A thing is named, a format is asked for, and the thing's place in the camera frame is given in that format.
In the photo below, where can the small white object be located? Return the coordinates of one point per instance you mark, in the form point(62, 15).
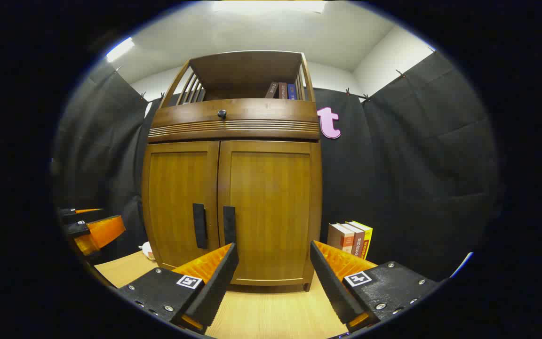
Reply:
point(147, 249)

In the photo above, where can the narrow ceiling light strip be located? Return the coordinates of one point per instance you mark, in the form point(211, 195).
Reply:
point(120, 49)

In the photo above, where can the brown leaning shelf book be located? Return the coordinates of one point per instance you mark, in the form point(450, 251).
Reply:
point(271, 90)

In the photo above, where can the beige and orange book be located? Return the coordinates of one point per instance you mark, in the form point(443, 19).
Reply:
point(338, 238)

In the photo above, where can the wooden double-door shoe cabinet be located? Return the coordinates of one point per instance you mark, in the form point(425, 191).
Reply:
point(247, 70)

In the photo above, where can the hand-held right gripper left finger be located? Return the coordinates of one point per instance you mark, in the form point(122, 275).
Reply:
point(214, 292)

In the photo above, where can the yellow book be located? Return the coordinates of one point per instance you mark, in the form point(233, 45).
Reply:
point(367, 238)

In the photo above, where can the wooden cabinet door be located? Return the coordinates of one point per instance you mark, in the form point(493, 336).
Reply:
point(172, 197)
point(271, 202)

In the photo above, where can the blue shelf book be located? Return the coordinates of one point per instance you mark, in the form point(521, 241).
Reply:
point(291, 91)

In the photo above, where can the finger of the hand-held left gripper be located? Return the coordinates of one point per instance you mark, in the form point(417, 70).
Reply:
point(85, 217)
point(101, 233)

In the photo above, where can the brown spine book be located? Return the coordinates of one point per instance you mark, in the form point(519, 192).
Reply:
point(358, 241)

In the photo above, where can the black backdrop cloth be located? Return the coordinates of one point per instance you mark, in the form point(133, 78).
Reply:
point(417, 165)

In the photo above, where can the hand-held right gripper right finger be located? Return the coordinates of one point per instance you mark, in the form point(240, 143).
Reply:
point(334, 289)

